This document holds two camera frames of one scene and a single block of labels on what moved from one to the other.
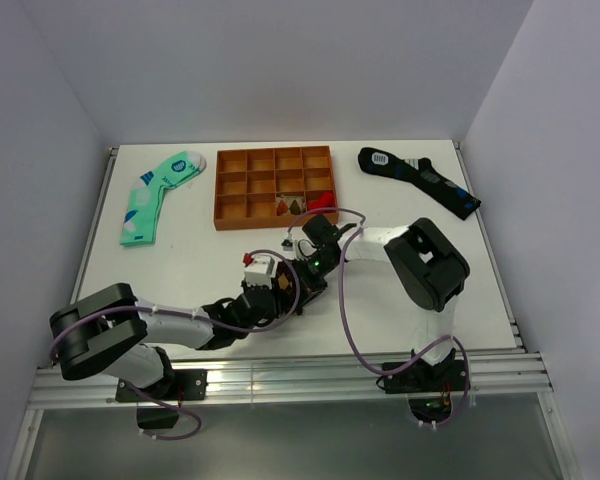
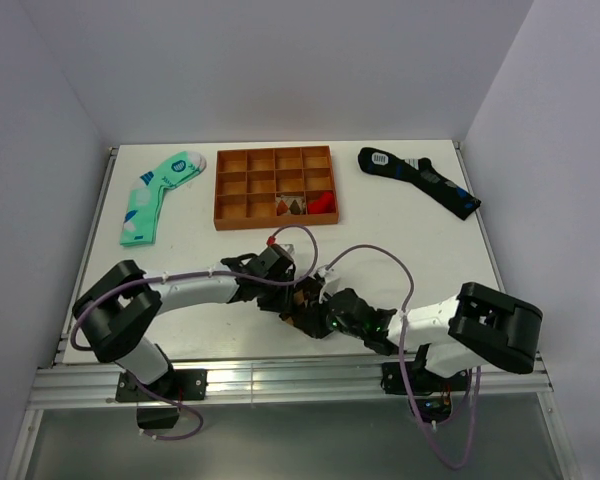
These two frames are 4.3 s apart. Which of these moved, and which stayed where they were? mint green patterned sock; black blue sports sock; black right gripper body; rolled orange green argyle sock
Moved: black right gripper body
Stayed: rolled orange green argyle sock; mint green patterned sock; black blue sports sock
